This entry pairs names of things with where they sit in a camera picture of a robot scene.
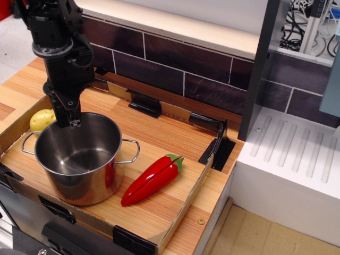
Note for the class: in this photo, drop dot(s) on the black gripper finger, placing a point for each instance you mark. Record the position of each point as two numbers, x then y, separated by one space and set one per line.
67 113

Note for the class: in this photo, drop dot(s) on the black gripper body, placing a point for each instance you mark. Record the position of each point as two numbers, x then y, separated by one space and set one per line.
68 75

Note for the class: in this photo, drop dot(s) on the stainless steel pot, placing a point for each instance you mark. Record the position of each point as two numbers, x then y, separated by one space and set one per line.
85 164

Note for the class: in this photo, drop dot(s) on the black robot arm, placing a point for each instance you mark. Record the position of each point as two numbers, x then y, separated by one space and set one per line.
52 24

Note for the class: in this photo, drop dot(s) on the cardboard fence with black tape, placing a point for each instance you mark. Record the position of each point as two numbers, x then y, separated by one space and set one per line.
164 222

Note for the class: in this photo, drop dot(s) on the yellow toy potato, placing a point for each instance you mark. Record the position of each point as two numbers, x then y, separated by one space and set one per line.
41 119

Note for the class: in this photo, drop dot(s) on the red toy chili pepper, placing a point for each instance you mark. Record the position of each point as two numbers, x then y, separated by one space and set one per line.
158 175

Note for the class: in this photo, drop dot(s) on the beige wooden shelf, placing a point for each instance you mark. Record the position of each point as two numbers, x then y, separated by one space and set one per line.
187 30

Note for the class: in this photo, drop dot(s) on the brass screw grommet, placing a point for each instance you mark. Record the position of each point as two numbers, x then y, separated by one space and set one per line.
201 221

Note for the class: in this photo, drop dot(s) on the white ridged drainboard unit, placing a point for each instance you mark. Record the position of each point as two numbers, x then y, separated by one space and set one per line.
288 173

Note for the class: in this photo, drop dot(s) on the dark grey vertical post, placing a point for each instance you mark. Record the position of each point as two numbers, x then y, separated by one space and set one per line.
268 45

